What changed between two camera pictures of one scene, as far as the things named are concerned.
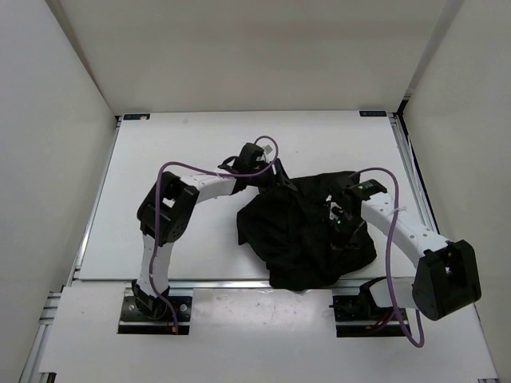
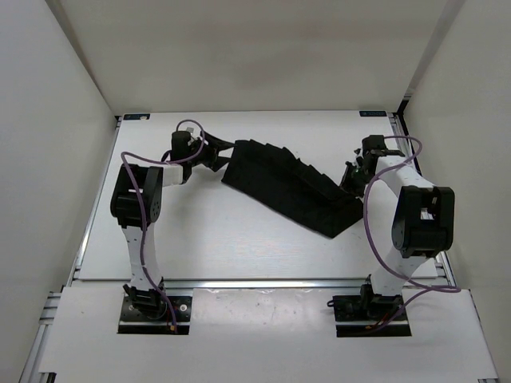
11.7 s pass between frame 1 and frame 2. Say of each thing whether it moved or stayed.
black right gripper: moved
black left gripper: moved
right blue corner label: stayed
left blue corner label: stayed
